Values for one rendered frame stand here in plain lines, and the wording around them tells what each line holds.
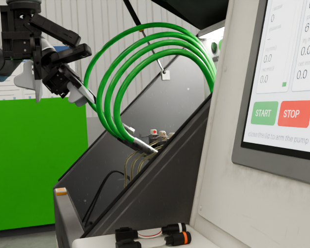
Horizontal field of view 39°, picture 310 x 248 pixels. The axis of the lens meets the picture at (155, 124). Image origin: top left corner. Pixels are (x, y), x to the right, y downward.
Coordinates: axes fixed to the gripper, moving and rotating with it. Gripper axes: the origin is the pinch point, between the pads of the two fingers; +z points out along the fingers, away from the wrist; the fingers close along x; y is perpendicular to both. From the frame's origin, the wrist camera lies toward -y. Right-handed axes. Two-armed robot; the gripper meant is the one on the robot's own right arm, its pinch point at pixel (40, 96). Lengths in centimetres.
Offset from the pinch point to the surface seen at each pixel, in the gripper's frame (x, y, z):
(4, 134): -330, 27, 26
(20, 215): -330, 18, 104
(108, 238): 26.3, -9.0, 25.8
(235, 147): 38.0, -28.4, 10.4
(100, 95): -3.3, -13.9, 0.3
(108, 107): 4.7, -14.2, 3.1
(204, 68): 12.7, -34.2, -4.0
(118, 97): 12.7, -15.0, 1.3
